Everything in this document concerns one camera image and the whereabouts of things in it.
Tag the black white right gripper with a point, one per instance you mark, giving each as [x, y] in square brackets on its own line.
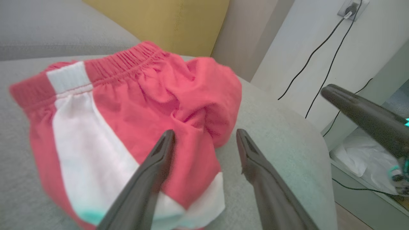
[402, 177]

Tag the mustard yellow sofa cushion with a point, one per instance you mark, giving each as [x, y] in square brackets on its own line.
[159, 22]

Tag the black power plug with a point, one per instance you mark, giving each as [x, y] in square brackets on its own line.
[351, 8]

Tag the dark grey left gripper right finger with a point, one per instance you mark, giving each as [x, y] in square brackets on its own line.
[271, 191]

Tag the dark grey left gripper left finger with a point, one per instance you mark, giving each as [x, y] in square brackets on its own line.
[143, 188]

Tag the white charger plug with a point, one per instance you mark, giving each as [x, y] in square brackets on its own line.
[347, 15]

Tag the red white striped shorts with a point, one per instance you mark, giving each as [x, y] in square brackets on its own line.
[143, 95]

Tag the white shelf cabinet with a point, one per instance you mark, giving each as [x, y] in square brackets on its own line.
[361, 204]

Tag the large grey sofa seat cushion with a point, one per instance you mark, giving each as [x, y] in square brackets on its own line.
[281, 143]

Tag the white wall socket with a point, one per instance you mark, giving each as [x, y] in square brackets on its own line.
[362, 3]

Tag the white crumpled cloth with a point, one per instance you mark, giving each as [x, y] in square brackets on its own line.
[361, 156]

